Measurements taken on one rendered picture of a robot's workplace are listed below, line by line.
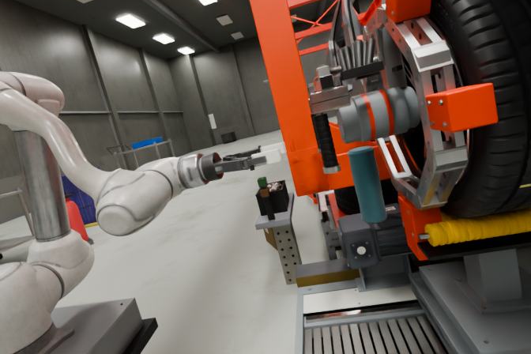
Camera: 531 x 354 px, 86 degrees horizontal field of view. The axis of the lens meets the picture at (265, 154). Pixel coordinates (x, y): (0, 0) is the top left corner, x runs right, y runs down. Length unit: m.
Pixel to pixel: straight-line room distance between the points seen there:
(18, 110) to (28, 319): 0.58
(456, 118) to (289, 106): 0.86
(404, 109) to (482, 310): 0.62
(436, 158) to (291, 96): 0.79
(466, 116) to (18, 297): 1.17
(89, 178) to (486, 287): 1.10
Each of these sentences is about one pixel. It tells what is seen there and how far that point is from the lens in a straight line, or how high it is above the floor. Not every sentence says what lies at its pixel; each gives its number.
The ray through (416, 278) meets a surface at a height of 0.15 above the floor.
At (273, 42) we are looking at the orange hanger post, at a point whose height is 1.24.
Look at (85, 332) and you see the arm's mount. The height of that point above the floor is 0.41.
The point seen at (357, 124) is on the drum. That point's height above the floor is 0.84.
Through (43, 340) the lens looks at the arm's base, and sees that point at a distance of 1.18.
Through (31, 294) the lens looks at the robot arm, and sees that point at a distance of 1.13.
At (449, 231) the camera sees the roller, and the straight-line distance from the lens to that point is 0.89.
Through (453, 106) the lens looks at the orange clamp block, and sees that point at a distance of 0.59.
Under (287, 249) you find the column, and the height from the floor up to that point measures 0.21.
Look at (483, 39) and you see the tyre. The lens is 0.67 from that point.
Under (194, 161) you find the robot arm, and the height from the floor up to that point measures 0.86.
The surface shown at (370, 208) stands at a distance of 1.05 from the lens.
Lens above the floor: 0.92
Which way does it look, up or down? 7 degrees down
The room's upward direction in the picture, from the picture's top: 14 degrees counter-clockwise
